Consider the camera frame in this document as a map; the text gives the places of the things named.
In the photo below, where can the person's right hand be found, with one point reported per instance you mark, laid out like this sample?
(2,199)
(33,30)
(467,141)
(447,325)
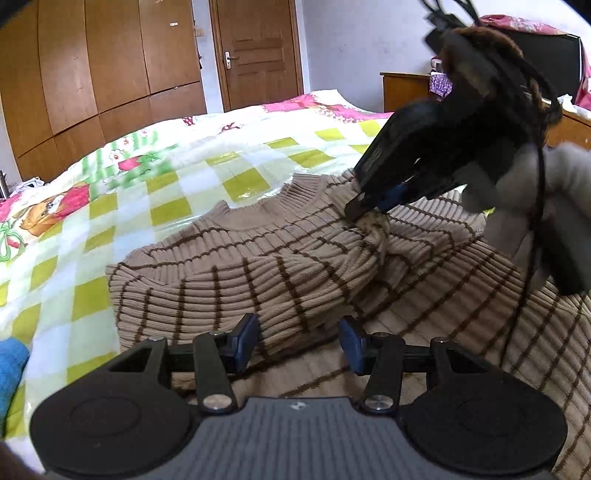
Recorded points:
(568,170)

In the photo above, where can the brown furry cloth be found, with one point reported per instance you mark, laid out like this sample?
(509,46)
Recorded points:
(489,39)

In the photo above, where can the pink floral cloth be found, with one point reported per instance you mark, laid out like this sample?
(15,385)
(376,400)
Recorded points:
(517,22)

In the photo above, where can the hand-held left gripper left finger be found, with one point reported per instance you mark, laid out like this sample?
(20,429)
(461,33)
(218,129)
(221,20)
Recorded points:
(242,345)

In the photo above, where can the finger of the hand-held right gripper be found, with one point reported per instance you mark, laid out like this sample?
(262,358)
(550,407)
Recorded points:
(359,206)
(399,194)

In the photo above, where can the wooden desk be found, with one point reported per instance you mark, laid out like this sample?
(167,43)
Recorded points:
(406,92)

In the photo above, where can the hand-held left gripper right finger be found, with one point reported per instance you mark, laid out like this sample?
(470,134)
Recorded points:
(353,347)

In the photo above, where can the purple floral cloth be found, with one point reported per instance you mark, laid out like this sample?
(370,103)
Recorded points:
(441,85)

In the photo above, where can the brown wooden door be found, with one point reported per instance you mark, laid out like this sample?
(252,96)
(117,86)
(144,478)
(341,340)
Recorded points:
(258,50)

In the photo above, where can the green checked plastic sheet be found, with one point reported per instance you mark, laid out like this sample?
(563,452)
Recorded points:
(115,258)

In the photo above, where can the blue knit garment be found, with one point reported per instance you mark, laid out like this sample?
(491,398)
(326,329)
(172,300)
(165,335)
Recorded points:
(11,374)

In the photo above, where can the brown wooden wardrobe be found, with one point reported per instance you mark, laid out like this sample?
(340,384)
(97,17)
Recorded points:
(92,69)

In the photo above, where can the black monitor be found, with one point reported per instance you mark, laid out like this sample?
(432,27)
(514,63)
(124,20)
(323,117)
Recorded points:
(554,60)

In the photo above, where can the cartoon print quilt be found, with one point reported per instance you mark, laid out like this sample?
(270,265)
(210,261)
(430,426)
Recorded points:
(51,207)

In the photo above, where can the beige brown-striped knit sweater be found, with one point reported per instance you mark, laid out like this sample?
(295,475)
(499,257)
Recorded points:
(286,258)

